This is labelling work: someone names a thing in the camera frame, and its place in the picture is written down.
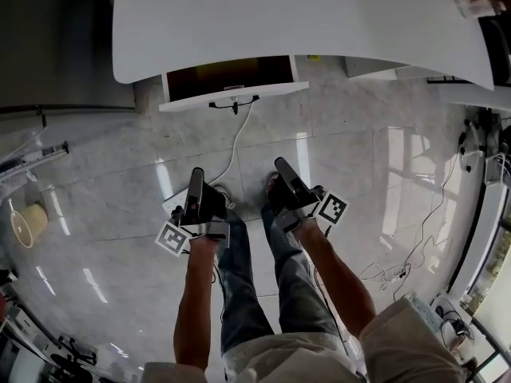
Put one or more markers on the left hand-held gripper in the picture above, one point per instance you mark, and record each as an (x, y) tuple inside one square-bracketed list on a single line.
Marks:
[(213, 204)]

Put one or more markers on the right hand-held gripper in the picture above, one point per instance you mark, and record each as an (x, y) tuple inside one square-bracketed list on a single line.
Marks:
[(297, 210)]

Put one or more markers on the white desk drawer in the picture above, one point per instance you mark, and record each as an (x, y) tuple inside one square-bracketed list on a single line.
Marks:
[(235, 93)]

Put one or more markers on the person's right forearm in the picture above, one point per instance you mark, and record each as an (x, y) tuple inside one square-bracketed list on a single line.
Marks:
[(335, 277)]

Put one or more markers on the person's left forearm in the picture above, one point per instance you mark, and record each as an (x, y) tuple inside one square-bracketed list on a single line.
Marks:
[(197, 293)]

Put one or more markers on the white desk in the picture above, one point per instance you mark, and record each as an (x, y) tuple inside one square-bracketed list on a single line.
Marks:
[(279, 18)]

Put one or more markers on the person's right shoe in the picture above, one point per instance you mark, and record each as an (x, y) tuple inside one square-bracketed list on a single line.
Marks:
[(272, 184)]

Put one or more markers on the person's shoe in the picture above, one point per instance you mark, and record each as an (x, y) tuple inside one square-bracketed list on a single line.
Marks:
[(225, 196), (272, 184)]

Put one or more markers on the white power strip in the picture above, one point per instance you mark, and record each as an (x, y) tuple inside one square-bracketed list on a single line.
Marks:
[(172, 202)]

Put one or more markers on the person's left shoe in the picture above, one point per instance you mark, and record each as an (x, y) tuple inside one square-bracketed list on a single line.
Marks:
[(225, 196)]

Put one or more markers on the person's right leg in jeans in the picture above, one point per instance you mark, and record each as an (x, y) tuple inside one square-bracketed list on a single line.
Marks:
[(295, 277)]

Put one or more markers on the person's leg in jeans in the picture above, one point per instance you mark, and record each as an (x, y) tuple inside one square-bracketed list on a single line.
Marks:
[(295, 277), (241, 285)]

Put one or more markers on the person's left leg in jeans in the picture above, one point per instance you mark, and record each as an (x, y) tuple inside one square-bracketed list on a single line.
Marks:
[(241, 285)]

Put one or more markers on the beige waste bin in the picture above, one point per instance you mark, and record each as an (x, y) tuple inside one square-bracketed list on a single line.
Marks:
[(30, 223)]

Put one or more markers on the black chair base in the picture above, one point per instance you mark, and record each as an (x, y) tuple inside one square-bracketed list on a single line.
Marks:
[(76, 353)]

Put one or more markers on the person's beige shirt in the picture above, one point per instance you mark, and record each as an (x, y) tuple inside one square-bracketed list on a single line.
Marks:
[(399, 349)]

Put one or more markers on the dark cabinet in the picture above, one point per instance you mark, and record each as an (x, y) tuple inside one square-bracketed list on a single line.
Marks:
[(56, 38)]

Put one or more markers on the black office chair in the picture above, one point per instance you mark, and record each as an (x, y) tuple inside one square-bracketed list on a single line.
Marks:
[(499, 50)]

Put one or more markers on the metal rail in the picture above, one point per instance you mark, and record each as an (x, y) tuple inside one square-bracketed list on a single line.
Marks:
[(40, 155)]

